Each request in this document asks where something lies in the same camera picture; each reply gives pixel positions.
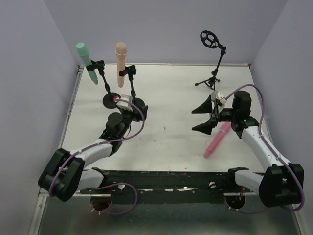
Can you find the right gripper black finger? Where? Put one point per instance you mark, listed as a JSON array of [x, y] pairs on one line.
[[206, 127], [206, 107]]

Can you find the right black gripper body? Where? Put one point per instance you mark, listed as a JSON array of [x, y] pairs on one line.
[[215, 115]]

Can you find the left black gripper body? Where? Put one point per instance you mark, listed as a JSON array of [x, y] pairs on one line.
[[141, 111]]

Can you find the black round-base clip stand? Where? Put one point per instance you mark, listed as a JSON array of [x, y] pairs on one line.
[[109, 99]]

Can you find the peach toy microphone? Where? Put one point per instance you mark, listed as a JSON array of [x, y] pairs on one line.
[[121, 51]]

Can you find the black tripod ring stand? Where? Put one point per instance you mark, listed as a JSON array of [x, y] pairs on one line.
[[210, 40]]

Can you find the green toy microphone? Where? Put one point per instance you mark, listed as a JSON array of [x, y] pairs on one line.
[[83, 53]]

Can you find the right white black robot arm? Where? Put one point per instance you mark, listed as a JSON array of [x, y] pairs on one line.
[[282, 182]]

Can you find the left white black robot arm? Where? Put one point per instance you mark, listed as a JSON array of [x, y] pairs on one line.
[[64, 174]]

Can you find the pink toy microphone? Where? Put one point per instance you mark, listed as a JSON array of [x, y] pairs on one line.
[[225, 128]]

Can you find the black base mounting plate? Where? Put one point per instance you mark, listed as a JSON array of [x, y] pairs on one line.
[[165, 187]]

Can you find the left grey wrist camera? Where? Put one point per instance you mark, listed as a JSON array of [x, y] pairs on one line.
[[124, 102]]

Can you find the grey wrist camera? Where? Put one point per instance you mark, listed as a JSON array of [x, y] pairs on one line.
[[124, 102], [218, 98]]

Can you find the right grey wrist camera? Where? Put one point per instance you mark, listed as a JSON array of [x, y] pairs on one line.
[[218, 98]]

